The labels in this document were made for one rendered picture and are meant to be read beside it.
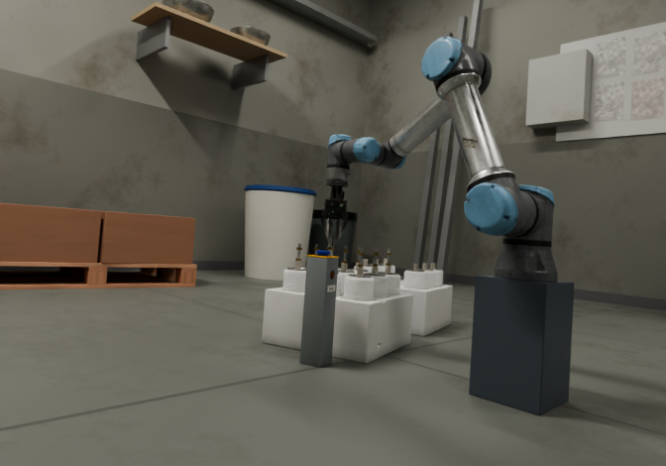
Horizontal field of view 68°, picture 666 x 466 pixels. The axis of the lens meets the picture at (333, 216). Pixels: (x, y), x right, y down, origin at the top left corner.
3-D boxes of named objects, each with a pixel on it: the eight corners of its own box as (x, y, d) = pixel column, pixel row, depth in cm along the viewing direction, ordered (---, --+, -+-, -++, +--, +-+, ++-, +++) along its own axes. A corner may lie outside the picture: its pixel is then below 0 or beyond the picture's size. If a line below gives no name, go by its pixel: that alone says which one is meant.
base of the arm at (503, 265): (566, 282, 126) (568, 242, 126) (542, 283, 115) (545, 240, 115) (509, 275, 136) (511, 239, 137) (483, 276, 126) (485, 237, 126)
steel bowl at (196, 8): (196, 40, 398) (197, 23, 398) (222, 28, 371) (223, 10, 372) (152, 24, 371) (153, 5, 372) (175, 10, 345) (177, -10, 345)
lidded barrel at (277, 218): (277, 273, 446) (283, 192, 449) (325, 280, 406) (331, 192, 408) (222, 274, 403) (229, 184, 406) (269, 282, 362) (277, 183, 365)
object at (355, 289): (335, 332, 157) (338, 275, 158) (352, 328, 165) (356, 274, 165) (360, 337, 151) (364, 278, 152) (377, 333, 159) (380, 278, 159)
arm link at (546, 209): (561, 242, 125) (563, 189, 126) (535, 240, 117) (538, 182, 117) (516, 239, 134) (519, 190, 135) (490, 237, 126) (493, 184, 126)
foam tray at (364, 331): (410, 343, 181) (413, 293, 182) (366, 364, 147) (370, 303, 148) (319, 327, 200) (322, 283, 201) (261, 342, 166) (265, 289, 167)
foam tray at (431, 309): (450, 324, 230) (453, 286, 230) (424, 336, 195) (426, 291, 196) (374, 312, 248) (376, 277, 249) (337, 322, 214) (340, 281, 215)
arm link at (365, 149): (389, 140, 157) (365, 144, 165) (364, 134, 150) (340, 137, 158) (388, 165, 157) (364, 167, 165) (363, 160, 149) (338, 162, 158)
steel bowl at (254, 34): (253, 59, 435) (254, 46, 436) (277, 52, 411) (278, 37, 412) (220, 48, 411) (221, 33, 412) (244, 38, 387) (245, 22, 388)
